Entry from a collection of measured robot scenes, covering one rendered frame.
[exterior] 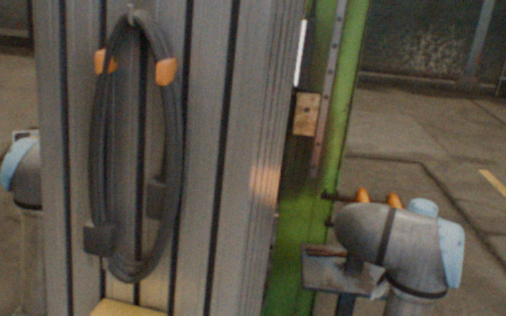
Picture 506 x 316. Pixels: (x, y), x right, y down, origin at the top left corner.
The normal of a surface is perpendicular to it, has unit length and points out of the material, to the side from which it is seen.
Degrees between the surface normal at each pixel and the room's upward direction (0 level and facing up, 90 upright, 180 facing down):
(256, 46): 90
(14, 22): 90
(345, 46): 90
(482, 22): 90
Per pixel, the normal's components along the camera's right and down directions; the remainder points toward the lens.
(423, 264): -0.34, 0.22
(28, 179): -0.08, 0.28
